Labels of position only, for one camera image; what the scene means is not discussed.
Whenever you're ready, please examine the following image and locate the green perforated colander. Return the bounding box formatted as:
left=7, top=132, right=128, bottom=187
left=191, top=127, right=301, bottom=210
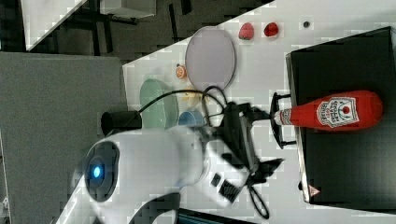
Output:
left=140, top=78, right=178, bottom=129

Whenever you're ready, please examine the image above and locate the blue bowl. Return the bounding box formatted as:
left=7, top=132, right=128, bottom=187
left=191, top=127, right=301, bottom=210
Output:
left=178, top=111, right=204, bottom=126

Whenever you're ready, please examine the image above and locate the pink strawberry toy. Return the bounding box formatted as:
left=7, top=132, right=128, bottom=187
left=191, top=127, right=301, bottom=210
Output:
left=238, top=22, right=254, bottom=40

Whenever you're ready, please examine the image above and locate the orange slice toy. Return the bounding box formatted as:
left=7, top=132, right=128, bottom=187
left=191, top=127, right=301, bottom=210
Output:
left=176, top=64, right=187, bottom=79

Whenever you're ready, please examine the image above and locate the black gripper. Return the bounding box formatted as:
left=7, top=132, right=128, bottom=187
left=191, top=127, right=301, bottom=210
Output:
left=221, top=102, right=284, bottom=184

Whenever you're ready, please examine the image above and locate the red strawberry toy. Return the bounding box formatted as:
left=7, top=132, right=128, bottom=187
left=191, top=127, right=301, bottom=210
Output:
left=263, top=22, right=279, bottom=37

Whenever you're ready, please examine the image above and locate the red ketchup bottle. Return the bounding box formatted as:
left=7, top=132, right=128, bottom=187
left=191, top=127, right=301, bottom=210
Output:
left=273, top=91, right=383, bottom=132

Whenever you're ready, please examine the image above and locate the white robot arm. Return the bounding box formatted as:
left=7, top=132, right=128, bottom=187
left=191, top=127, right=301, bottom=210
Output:
left=53, top=103, right=282, bottom=224

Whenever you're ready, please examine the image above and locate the round lilac plate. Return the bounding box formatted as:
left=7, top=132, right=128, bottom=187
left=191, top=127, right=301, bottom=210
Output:
left=185, top=26, right=236, bottom=91

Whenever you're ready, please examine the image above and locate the black silver toaster oven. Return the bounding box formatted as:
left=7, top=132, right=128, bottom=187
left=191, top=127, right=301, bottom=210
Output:
left=271, top=26, right=395, bottom=214

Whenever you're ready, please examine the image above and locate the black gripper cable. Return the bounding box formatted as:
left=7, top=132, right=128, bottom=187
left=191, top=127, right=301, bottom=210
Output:
left=136, top=85, right=270, bottom=220

